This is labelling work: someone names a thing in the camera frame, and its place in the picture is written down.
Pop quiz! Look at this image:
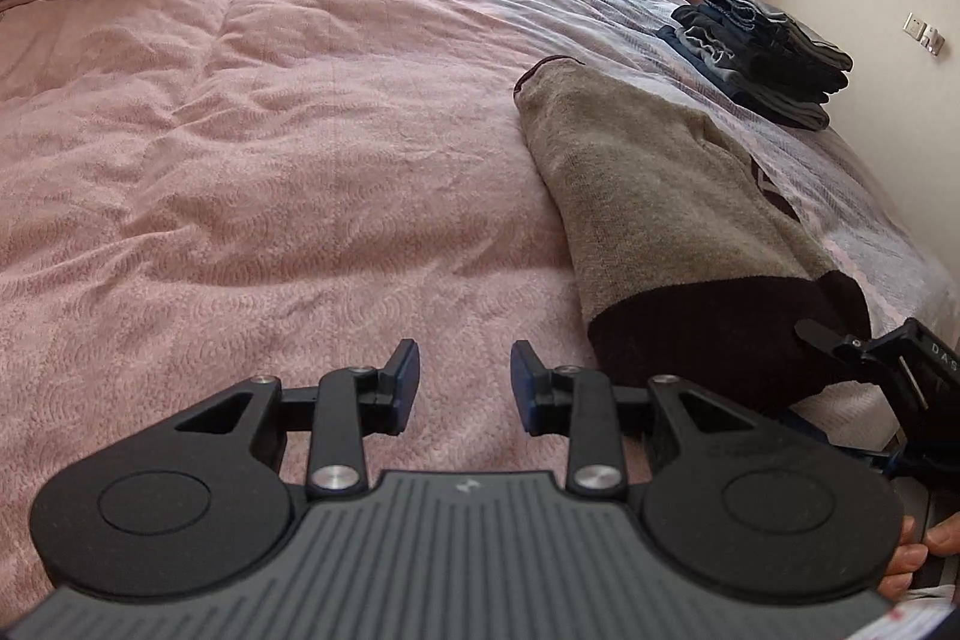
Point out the grey brown knit sweater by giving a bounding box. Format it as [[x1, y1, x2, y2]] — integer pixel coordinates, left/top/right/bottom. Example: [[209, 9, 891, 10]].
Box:
[[514, 55, 875, 405]]

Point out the stack of folded dark clothes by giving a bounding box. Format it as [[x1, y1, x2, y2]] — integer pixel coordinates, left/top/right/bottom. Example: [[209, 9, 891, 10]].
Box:
[[658, 0, 854, 131]]

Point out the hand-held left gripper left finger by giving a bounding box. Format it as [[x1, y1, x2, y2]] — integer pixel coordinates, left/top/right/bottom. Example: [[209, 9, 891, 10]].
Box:
[[174, 338, 421, 498]]

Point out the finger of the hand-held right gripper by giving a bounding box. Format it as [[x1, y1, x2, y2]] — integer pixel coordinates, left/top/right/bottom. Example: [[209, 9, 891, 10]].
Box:
[[795, 319, 871, 362], [776, 411, 835, 444]]

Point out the grey pink herringbone blanket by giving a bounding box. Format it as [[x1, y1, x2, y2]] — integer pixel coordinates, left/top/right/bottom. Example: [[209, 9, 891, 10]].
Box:
[[420, 0, 960, 341]]

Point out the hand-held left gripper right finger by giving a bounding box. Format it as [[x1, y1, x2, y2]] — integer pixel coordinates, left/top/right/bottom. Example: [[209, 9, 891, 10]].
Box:
[[510, 340, 766, 498]]

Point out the person's right hand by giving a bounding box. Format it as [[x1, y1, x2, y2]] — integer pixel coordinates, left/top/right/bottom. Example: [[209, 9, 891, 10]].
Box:
[[877, 512, 960, 601]]

